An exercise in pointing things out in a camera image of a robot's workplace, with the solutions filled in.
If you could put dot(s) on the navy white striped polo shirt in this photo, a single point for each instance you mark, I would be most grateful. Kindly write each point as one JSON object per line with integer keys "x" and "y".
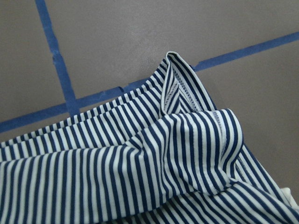
{"x": 160, "y": 154}

